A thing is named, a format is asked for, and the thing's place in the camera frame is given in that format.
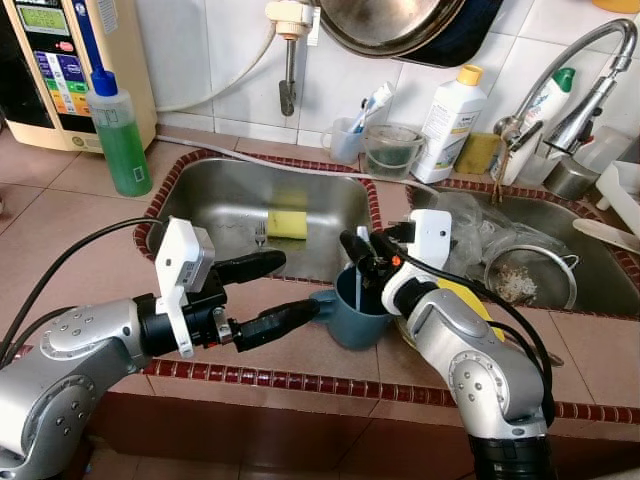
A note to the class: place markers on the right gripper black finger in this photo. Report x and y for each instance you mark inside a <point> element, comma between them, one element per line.
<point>364,274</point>
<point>356,248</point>

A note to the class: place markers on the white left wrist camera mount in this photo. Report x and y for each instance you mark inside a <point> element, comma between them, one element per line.
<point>180,260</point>

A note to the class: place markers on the wall water tap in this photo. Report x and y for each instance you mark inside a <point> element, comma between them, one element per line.
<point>289,70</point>

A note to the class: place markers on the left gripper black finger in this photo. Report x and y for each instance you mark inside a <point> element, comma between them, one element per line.
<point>280,320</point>
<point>255,266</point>

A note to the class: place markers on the hanging metal wok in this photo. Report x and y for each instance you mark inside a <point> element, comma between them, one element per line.
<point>400,25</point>

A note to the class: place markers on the bright yellow sponge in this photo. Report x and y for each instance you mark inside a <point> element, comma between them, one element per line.
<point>287,225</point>

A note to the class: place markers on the yellow plastic bowl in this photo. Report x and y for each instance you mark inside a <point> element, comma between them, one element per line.
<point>478,305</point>

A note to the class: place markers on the chrome sink faucet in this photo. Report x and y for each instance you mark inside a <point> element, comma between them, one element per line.
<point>585,115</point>

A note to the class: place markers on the clear toothbrush cup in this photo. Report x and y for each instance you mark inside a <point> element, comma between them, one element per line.
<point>343,145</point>

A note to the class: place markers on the steel spoon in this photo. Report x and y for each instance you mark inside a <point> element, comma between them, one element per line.
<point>555,358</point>

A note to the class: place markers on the blue grey plastic cup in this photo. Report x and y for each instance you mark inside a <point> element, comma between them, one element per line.
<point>360,325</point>

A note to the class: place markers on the dull yellow sponge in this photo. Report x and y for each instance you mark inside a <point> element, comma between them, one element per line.
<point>478,155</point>

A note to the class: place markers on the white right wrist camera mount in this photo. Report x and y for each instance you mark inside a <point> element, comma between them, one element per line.
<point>430,235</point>

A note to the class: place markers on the clear plastic container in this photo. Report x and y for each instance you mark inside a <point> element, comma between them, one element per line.
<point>605,150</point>

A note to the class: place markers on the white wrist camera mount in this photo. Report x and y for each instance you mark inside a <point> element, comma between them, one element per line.
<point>180,260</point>
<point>430,235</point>

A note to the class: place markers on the beige water filter machine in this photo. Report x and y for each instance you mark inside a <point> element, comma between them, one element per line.
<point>50,60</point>

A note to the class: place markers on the white bottle yellow cap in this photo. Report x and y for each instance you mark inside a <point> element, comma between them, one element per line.
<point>447,130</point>

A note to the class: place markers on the steel sink basin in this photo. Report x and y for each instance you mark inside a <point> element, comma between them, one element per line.
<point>220,200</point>
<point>600,285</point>

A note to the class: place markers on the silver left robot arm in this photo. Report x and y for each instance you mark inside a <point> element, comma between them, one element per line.
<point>70,370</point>

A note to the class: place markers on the small steel cup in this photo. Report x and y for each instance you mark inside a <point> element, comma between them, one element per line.
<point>570,180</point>

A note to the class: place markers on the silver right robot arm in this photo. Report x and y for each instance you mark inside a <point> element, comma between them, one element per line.
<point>470,350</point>

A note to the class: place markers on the white blue toothbrush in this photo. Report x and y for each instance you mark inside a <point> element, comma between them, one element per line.
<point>375,100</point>

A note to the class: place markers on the steel fork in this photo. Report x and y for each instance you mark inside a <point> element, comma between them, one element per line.
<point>262,235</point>

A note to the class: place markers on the green dish soap bottle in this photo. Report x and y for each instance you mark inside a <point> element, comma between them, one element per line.
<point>122,150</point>

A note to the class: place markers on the steel mesh strainer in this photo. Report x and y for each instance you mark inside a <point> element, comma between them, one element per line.
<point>525,285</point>

